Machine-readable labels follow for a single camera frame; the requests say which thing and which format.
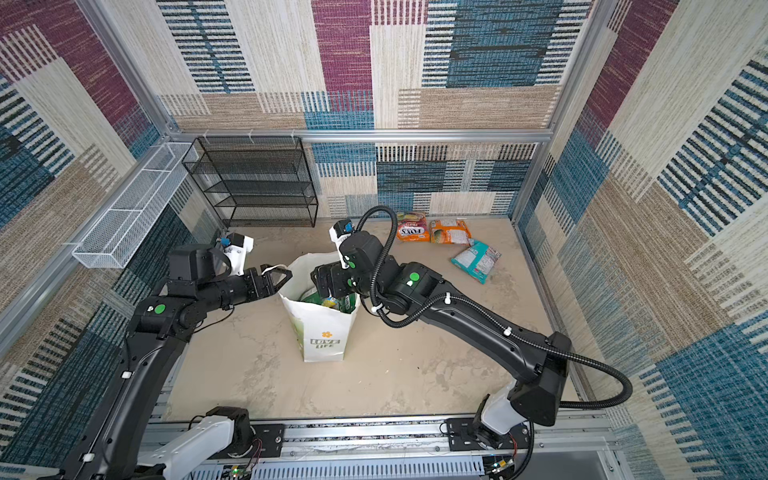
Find black wire mesh shelf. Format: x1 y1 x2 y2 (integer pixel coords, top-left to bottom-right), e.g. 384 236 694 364
182 136 319 228

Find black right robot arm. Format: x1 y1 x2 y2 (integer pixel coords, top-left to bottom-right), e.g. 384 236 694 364
311 219 572 448

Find white wire mesh basket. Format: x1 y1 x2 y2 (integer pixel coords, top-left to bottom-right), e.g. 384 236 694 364
72 142 191 269

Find teal white snack packet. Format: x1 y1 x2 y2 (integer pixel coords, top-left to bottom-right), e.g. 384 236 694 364
451 239 501 284

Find green snack bag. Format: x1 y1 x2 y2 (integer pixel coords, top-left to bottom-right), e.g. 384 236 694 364
300 288 356 314

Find orange snack bag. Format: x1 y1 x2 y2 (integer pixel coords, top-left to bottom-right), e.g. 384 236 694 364
429 219 472 245

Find orange Fox's candy bag back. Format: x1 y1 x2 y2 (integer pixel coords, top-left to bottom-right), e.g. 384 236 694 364
396 212 430 242

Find white floral paper bag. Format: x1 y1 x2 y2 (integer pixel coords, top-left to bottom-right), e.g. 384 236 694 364
279 253 361 362

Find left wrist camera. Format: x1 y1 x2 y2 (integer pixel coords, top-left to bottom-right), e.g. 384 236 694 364
220 233 254 276

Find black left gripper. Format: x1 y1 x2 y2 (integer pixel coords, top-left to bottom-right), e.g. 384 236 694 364
199 264 291 314

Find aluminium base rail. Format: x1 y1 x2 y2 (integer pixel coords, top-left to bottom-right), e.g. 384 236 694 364
101 413 625 480

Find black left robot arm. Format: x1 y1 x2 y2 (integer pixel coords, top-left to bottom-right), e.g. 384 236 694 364
56 244 292 479

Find black corrugated cable conduit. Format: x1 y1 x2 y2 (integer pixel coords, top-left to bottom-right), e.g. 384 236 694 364
356 205 634 410

